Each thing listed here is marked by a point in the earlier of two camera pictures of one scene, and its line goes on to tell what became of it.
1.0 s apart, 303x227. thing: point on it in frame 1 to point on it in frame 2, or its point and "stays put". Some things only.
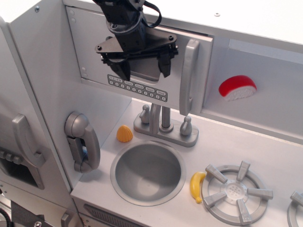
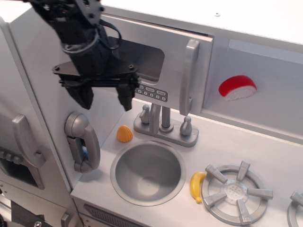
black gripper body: [132, 39] to [92, 65]
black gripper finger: [164, 65] to [126, 91]
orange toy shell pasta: [124, 134] stays put
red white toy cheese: [237, 87] stays put
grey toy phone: [84, 142] stays put
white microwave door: [187, 84] stays put
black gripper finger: [123, 68] to [84, 96]
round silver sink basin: [147, 173] stays put
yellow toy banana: [195, 185] stays put
